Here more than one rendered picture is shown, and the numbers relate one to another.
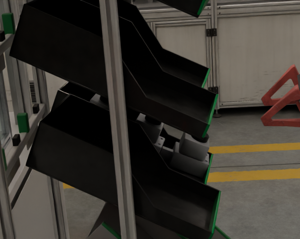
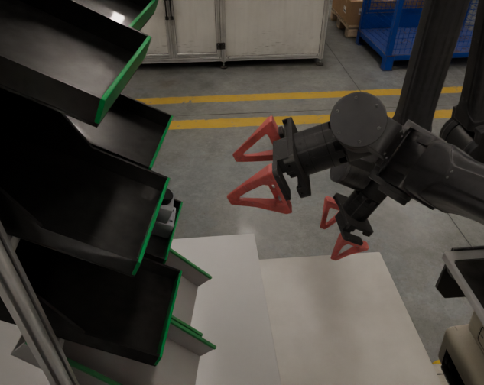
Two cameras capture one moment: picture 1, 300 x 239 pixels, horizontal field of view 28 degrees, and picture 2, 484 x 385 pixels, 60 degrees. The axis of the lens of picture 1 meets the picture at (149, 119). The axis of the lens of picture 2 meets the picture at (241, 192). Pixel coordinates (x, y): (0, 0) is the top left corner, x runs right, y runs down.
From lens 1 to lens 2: 47 cm
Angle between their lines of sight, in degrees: 20
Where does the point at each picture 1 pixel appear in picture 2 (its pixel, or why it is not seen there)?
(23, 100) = not seen: hidden behind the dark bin
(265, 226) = (256, 167)
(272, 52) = (269, 14)
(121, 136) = (8, 285)
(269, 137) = (264, 87)
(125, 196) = (37, 337)
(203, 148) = (164, 211)
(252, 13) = not seen: outside the picture
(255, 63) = (255, 23)
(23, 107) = not seen: hidden behind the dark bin
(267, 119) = (234, 198)
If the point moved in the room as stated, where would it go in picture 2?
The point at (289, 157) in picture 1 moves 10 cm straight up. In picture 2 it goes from (278, 105) to (278, 95)
